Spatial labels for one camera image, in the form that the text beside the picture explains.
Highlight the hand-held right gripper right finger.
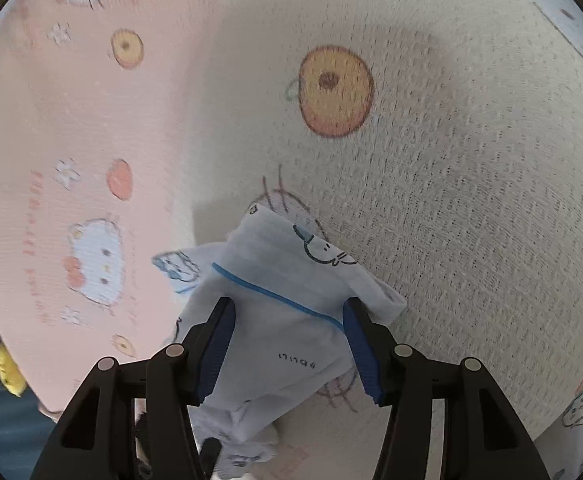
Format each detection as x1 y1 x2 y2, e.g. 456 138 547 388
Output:
342 297 552 480

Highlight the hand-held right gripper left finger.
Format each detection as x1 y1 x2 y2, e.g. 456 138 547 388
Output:
36 296 235 480

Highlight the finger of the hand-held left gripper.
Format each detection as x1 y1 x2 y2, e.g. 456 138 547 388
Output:
199 437 222 479

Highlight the white printed pajama top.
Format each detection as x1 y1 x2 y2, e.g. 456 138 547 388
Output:
151 207 408 480

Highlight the pink and cream printed blanket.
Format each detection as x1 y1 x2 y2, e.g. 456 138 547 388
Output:
0 0 583 480

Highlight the yellow plush toy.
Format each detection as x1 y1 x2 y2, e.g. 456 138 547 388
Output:
0 342 28 398

